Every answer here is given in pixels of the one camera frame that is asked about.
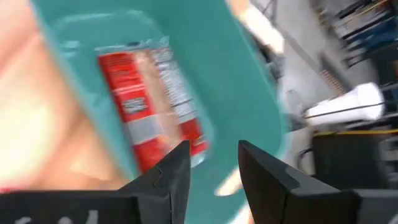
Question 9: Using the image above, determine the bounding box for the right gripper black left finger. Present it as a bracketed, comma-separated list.
[119, 139, 192, 224]

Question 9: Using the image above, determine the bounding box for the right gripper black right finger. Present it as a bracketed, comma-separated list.
[238, 139, 361, 224]

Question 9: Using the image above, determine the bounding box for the red popcorn bag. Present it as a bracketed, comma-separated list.
[95, 37, 209, 175]

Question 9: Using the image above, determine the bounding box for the black computer case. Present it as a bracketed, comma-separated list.
[312, 130, 398, 190]

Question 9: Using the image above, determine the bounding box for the white cylinder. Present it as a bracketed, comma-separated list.
[303, 82, 386, 127]

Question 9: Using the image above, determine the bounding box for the teal plastic basket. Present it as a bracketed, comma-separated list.
[30, 0, 292, 224]

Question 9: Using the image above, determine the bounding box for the dark equipment rack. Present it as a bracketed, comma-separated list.
[332, 0, 398, 68]

